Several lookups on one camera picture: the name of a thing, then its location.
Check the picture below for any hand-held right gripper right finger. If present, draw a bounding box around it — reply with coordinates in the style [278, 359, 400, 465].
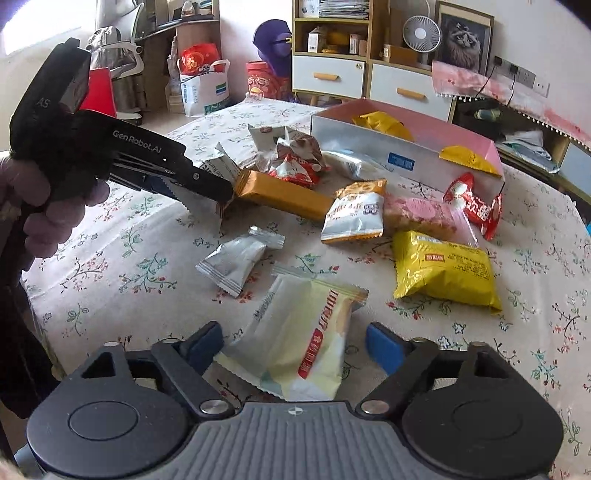
[353, 322, 514, 416]

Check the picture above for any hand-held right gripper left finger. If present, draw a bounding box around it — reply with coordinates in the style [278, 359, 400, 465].
[81, 322, 236, 417]

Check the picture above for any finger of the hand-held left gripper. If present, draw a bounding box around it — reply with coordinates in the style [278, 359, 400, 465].
[110, 168, 197, 216]
[112, 154, 235, 205]

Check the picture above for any white packet with serrated edge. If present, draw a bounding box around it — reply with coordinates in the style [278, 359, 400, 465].
[202, 142, 244, 186]

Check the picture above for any large cream snack packet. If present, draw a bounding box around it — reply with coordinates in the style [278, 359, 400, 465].
[213, 264, 370, 403]

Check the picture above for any golden wafer bar packet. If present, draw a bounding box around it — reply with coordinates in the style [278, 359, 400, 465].
[235, 169, 334, 223]

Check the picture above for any small silver snack packet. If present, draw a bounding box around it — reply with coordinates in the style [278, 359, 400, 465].
[195, 225, 286, 299]

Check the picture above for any large yellow snack packet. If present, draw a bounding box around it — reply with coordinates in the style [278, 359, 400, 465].
[392, 230, 503, 313]

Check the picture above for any red white snack packet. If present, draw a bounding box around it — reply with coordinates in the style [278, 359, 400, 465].
[267, 154, 332, 189]

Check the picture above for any pink snack packet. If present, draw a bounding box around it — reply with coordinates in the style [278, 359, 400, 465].
[383, 194, 479, 247]

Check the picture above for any orange white biscuit packet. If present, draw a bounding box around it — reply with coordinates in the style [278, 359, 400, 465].
[320, 179, 387, 245]

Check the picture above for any pink and white cardboard box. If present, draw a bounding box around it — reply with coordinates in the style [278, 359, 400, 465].
[310, 98, 505, 192]

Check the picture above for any person's left forearm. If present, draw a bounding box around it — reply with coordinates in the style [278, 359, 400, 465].
[0, 258, 63, 416]

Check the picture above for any person's left hand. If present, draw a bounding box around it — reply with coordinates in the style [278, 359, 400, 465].
[0, 152, 110, 278]

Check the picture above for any red chair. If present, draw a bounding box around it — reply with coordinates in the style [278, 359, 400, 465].
[87, 67, 119, 119]

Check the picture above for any silver beige snack packet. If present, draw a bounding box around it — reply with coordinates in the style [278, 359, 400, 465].
[248, 124, 289, 156]

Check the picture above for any white shopping bag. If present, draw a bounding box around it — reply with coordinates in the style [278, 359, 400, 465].
[178, 59, 232, 117]

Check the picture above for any floral tablecloth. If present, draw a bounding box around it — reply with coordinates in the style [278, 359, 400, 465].
[21, 97, 591, 480]

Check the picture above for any white office chair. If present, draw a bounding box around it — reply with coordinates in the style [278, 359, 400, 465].
[84, 27, 145, 126]

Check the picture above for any white brown snack packet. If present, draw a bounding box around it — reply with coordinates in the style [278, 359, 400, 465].
[276, 131, 325, 168]

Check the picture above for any red printed gift bag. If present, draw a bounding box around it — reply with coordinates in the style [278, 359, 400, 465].
[245, 61, 293, 101]

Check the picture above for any red packet in bag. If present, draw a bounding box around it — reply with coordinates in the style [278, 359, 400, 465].
[179, 44, 223, 75]

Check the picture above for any silver white flat packet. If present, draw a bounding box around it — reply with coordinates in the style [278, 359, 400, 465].
[320, 150, 371, 182]

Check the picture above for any wooden corner desk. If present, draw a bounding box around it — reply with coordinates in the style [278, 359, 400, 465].
[137, 0, 221, 114]

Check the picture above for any purple plush toy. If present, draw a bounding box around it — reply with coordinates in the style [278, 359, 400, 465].
[253, 19, 295, 78]

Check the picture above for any red candy packet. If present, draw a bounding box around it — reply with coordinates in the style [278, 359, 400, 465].
[442, 172, 504, 241]

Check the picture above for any yellow pillow snack packet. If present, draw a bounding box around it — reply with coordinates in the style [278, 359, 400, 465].
[438, 145, 503, 178]
[352, 112, 415, 142]

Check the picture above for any stack of papers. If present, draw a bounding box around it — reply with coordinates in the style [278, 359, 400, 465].
[318, 0, 371, 20]

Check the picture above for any wooden shelf cabinet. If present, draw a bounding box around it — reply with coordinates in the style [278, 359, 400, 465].
[291, 0, 459, 124]

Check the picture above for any small wooden box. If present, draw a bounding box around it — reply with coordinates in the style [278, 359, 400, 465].
[382, 44, 419, 66]

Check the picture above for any pile of white papers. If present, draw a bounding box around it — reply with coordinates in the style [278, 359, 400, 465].
[496, 129, 557, 174]

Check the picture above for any low wooden sideboard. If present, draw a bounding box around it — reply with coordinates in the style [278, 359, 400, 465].
[455, 97, 591, 206]

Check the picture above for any white desk fan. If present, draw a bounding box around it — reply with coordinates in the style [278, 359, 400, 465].
[403, 15, 437, 66]

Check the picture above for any pink fringed cloth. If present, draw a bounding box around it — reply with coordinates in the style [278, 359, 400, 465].
[431, 60, 591, 151]

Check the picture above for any framed cat picture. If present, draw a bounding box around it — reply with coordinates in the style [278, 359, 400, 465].
[433, 0, 496, 77]

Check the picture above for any white drawer with wooden handle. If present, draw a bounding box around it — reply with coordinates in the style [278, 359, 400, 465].
[292, 55, 367, 99]
[369, 63, 457, 123]

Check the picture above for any black power cable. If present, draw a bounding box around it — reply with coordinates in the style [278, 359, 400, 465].
[478, 65, 519, 108]

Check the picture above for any grey wall socket strip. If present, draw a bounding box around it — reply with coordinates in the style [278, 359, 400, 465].
[493, 55, 536, 78]

